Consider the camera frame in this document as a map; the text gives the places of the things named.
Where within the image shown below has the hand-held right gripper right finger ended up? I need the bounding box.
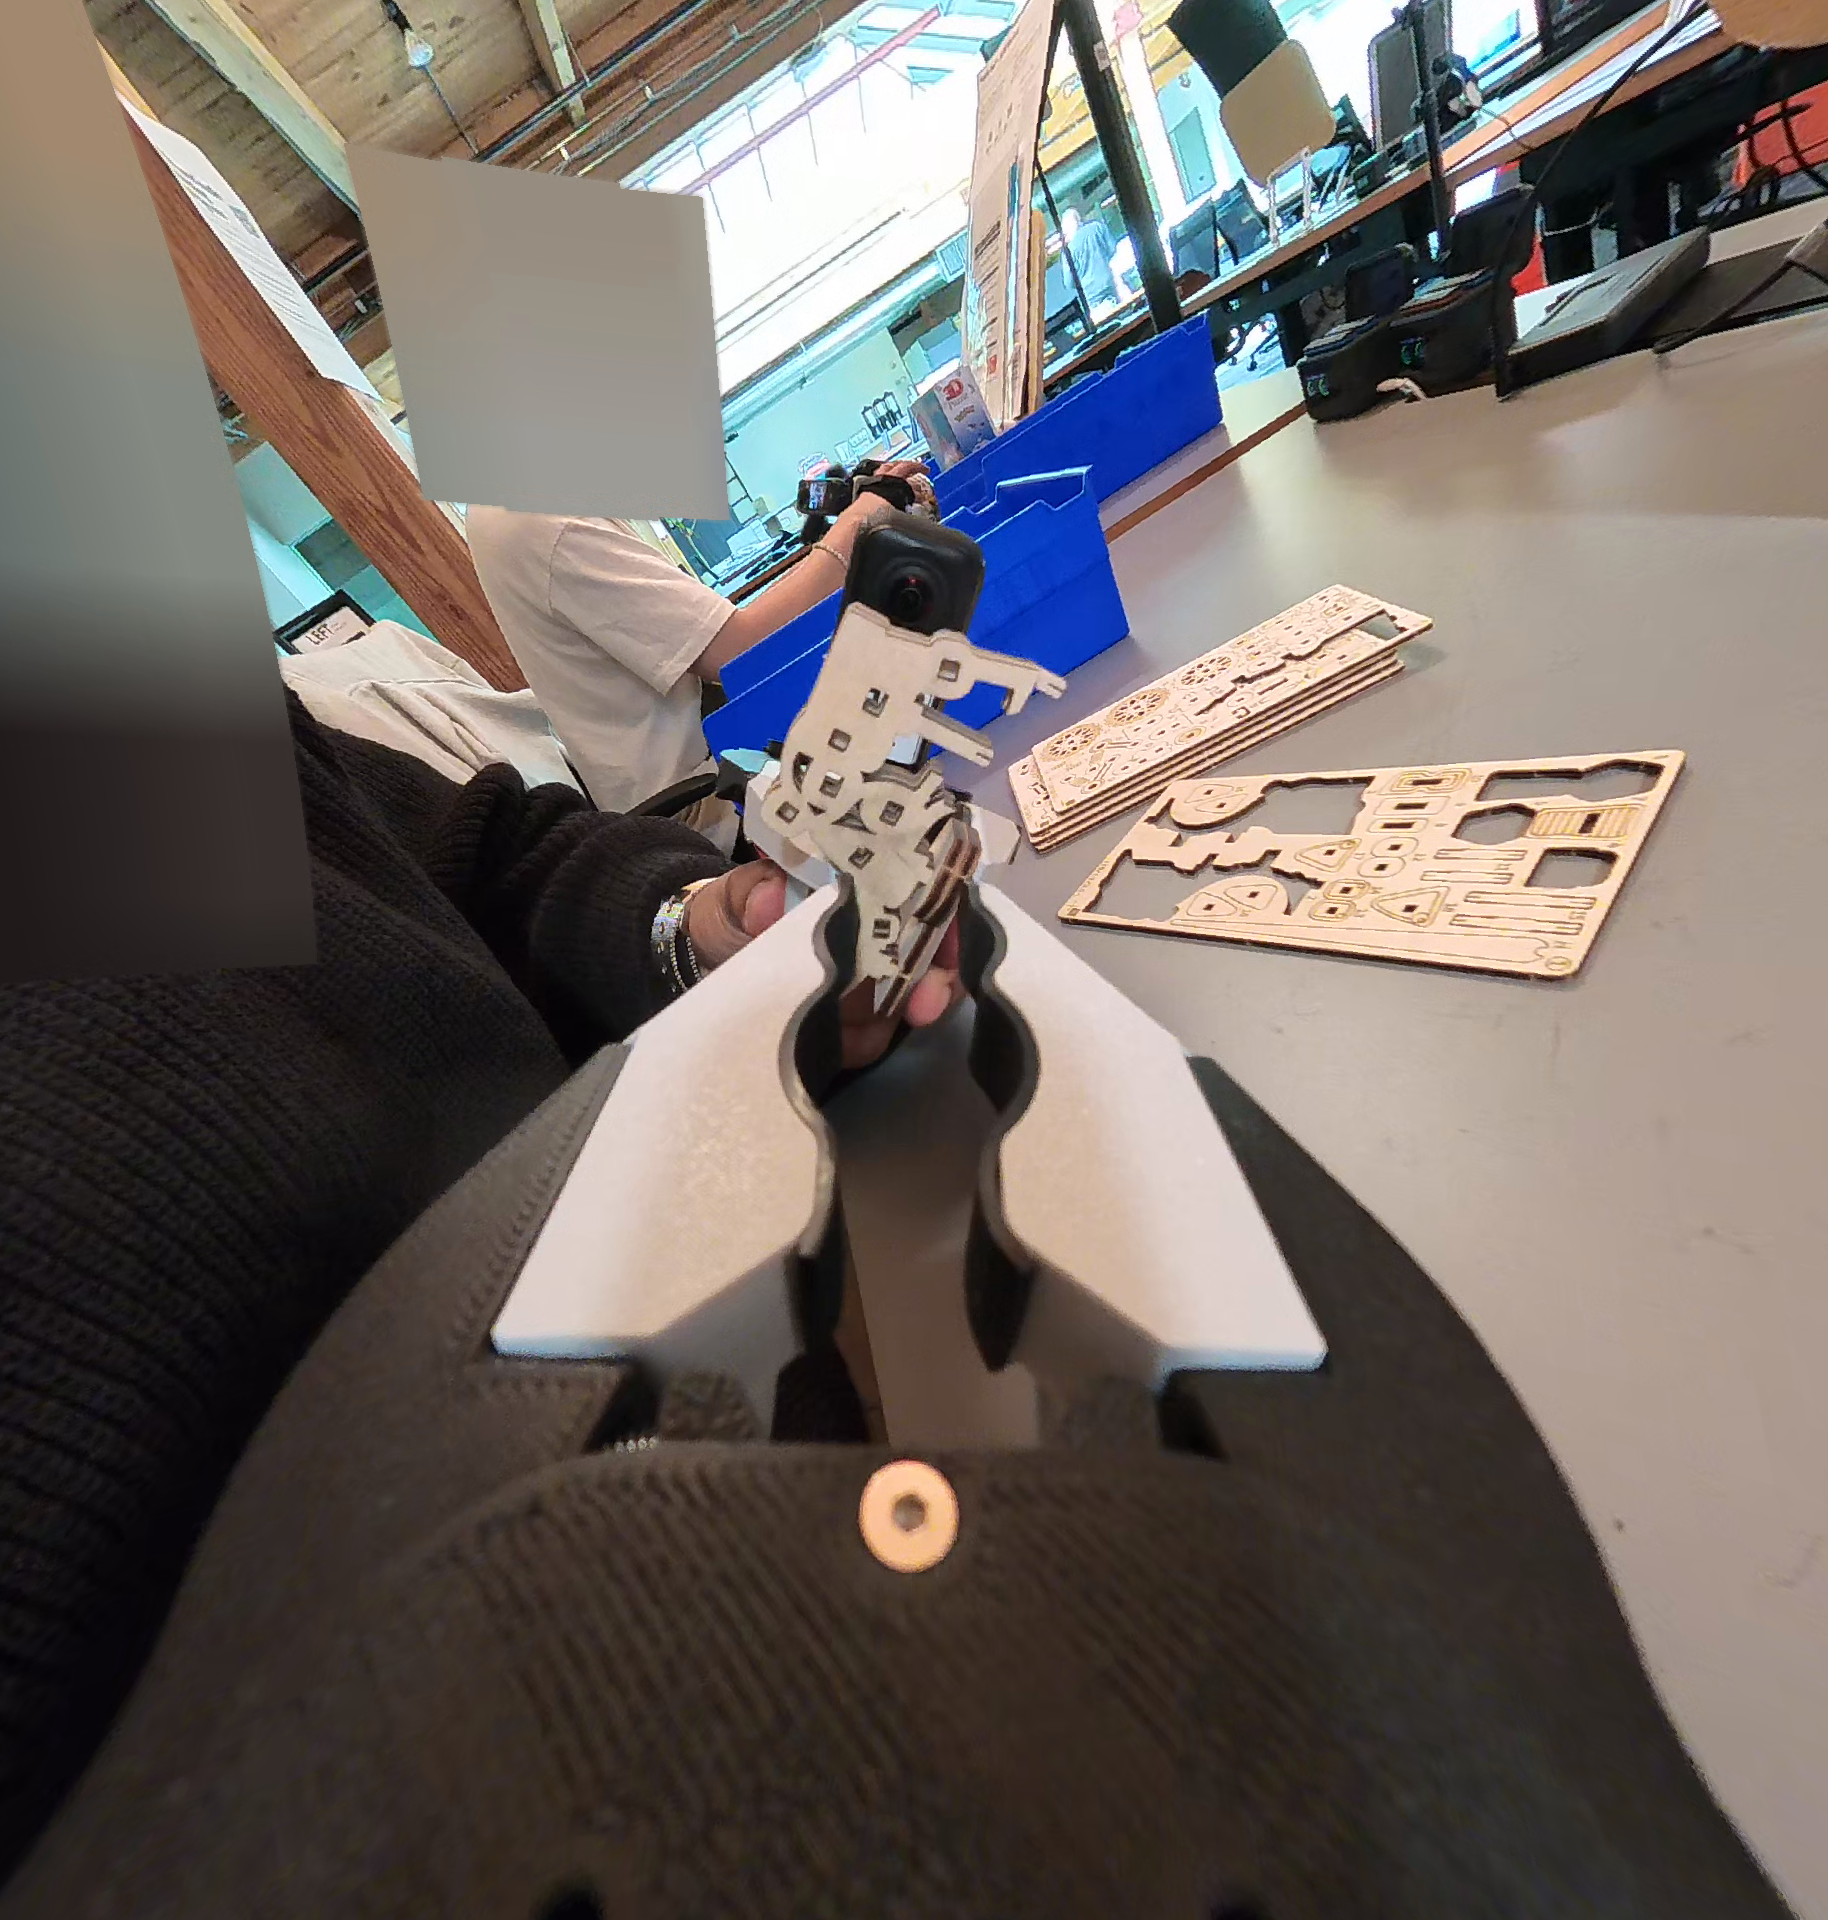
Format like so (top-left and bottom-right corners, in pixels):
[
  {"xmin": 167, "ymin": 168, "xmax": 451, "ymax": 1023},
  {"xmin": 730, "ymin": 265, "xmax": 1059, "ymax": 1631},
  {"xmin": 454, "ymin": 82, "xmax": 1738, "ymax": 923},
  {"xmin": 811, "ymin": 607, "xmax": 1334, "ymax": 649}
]
[{"xmin": 959, "ymin": 885, "xmax": 1332, "ymax": 1390}]

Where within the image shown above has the long blue storage bin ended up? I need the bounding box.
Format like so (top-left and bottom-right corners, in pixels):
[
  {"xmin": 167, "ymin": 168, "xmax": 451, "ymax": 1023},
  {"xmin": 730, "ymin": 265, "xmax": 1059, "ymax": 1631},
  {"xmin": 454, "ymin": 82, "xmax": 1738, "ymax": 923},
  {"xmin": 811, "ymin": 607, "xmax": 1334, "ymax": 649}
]
[{"xmin": 928, "ymin": 312, "xmax": 1227, "ymax": 504}]

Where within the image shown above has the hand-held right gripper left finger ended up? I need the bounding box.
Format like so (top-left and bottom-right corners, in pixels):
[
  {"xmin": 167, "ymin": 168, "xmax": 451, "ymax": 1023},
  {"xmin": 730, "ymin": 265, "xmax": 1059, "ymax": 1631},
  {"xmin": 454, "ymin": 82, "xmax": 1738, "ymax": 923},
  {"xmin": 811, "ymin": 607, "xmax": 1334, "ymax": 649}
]
[{"xmin": 491, "ymin": 882, "xmax": 856, "ymax": 1371}]

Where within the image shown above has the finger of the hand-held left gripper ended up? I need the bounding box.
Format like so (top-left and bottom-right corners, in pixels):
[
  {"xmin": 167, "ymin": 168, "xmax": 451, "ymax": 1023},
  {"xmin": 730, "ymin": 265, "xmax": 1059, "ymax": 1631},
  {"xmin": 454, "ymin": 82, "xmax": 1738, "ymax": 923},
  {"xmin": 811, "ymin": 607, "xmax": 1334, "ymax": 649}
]
[
  {"xmin": 936, "ymin": 794, "xmax": 1024, "ymax": 877},
  {"xmin": 741, "ymin": 756, "xmax": 819, "ymax": 865}
]

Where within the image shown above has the small blue storage bin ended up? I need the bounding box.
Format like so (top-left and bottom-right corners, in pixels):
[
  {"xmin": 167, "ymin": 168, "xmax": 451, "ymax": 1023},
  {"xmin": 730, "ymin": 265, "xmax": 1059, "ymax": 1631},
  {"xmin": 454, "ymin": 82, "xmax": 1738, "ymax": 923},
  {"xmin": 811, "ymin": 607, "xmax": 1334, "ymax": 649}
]
[{"xmin": 701, "ymin": 468, "xmax": 1130, "ymax": 761}]

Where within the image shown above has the person's left hand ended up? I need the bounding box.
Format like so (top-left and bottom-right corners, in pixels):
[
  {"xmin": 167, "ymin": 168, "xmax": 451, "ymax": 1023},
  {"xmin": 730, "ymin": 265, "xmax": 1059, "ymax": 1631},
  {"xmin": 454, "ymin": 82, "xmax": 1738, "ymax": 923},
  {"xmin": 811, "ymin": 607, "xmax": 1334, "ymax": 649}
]
[{"xmin": 688, "ymin": 859, "xmax": 965, "ymax": 1071}]

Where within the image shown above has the paper notice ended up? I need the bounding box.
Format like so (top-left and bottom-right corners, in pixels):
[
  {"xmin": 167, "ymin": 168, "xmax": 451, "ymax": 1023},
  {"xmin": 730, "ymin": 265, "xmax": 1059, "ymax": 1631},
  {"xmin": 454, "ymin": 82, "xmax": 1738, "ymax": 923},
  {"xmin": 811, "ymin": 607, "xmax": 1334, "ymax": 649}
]
[{"xmin": 147, "ymin": 103, "xmax": 385, "ymax": 405}]

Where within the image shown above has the grey desk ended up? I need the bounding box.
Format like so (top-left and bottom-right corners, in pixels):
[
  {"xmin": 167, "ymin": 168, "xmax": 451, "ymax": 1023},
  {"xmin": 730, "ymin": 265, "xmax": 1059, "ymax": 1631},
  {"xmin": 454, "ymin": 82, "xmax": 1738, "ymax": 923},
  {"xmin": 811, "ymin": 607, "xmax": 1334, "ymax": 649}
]
[{"xmin": 988, "ymin": 270, "xmax": 1828, "ymax": 1920}]

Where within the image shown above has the light grey jacket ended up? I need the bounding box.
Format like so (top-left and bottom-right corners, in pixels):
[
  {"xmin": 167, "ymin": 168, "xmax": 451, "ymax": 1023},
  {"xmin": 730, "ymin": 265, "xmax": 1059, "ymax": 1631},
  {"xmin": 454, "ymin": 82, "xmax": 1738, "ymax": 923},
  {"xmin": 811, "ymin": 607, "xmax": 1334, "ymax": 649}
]
[{"xmin": 280, "ymin": 622, "xmax": 587, "ymax": 799}]

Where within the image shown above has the person's left forearm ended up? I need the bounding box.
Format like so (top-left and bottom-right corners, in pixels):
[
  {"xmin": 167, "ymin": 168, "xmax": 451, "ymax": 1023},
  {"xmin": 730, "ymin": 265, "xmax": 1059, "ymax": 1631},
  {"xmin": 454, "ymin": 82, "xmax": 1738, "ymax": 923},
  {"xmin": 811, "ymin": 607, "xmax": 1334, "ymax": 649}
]
[{"xmin": 276, "ymin": 696, "xmax": 722, "ymax": 1071}]

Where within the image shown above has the framed marker sign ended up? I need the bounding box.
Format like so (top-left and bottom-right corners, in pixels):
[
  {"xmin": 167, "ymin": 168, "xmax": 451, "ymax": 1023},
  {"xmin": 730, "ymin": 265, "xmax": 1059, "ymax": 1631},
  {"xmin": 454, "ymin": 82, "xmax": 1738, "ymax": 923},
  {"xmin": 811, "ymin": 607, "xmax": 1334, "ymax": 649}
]
[{"xmin": 272, "ymin": 588, "xmax": 374, "ymax": 658}]

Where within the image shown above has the cut-out wooden puzzle sheet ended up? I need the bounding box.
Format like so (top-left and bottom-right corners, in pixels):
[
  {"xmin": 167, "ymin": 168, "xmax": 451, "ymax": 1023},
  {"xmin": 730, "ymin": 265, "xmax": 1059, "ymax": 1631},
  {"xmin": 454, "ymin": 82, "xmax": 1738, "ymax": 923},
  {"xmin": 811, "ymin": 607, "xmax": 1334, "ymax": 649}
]
[{"xmin": 1059, "ymin": 750, "xmax": 1689, "ymax": 984}]

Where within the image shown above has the white red product box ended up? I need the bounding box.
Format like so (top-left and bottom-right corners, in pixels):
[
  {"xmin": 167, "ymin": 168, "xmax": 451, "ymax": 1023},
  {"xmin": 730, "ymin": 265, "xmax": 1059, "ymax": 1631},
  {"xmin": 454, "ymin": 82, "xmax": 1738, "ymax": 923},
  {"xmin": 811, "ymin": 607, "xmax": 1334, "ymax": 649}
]
[{"xmin": 910, "ymin": 366, "xmax": 1003, "ymax": 471}]

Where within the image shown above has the black steel post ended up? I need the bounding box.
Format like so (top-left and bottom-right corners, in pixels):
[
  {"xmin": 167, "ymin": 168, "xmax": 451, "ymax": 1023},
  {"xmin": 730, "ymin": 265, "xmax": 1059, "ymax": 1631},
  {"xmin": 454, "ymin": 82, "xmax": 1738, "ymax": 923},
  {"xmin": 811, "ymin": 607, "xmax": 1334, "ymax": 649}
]
[{"xmin": 1053, "ymin": 0, "xmax": 1190, "ymax": 336}]

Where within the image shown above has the person's black sweater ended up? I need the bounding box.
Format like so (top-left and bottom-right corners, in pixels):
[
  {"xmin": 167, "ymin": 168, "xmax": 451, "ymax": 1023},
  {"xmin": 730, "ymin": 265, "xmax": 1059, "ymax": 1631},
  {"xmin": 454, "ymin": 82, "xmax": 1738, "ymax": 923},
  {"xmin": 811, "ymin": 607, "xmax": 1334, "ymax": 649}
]
[{"xmin": 0, "ymin": 960, "xmax": 632, "ymax": 1920}]

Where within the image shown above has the wooden beam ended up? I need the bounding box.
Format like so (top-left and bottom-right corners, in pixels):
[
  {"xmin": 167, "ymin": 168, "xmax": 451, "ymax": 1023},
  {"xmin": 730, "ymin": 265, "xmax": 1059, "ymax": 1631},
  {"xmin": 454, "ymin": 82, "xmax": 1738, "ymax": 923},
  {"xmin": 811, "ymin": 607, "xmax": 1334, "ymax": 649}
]
[{"xmin": 104, "ymin": 75, "xmax": 530, "ymax": 696}]

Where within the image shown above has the cardboard display board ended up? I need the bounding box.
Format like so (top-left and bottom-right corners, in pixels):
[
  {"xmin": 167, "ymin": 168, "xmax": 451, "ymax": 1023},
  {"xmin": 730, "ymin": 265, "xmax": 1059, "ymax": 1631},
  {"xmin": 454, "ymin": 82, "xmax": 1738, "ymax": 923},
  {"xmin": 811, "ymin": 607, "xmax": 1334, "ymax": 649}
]
[{"xmin": 962, "ymin": 0, "xmax": 1062, "ymax": 426}]

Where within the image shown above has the silver bracelet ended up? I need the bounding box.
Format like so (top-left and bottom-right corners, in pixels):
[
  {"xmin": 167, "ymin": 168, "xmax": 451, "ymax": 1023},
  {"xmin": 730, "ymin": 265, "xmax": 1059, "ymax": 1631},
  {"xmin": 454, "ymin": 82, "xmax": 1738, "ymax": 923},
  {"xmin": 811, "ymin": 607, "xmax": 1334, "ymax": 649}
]
[{"xmin": 648, "ymin": 882, "xmax": 711, "ymax": 1000}]

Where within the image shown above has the stack of wooden puzzle sheets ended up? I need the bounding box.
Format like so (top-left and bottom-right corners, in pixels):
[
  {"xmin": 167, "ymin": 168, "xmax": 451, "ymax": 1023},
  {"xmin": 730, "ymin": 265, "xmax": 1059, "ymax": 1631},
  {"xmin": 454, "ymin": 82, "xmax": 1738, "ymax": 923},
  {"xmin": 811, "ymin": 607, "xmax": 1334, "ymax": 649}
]
[{"xmin": 1008, "ymin": 588, "xmax": 1437, "ymax": 855}]

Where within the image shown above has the black flat device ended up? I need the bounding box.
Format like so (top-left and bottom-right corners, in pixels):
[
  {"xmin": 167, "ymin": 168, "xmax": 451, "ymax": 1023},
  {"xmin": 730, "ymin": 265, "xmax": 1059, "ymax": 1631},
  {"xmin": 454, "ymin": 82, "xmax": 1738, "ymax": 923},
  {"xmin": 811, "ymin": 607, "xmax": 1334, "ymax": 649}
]
[{"xmin": 1503, "ymin": 224, "xmax": 1714, "ymax": 405}]

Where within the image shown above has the wooden model assembly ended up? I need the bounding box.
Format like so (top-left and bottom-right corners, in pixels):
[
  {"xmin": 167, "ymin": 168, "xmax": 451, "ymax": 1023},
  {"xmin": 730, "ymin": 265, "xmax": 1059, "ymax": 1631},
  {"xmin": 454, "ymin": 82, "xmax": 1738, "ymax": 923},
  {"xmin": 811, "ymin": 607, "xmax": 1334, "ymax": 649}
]
[{"xmin": 761, "ymin": 596, "xmax": 1070, "ymax": 1026}]

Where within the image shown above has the black equipment case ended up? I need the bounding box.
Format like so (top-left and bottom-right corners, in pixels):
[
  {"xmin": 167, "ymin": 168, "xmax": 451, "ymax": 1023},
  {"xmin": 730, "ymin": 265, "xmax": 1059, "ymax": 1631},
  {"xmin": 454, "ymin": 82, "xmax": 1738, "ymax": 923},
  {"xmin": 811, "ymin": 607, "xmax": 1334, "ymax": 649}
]
[
  {"xmin": 1296, "ymin": 322, "xmax": 1424, "ymax": 426},
  {"xmin": 1390, "ymin": 274, "xmax": 1508, "ymax": 396}
]

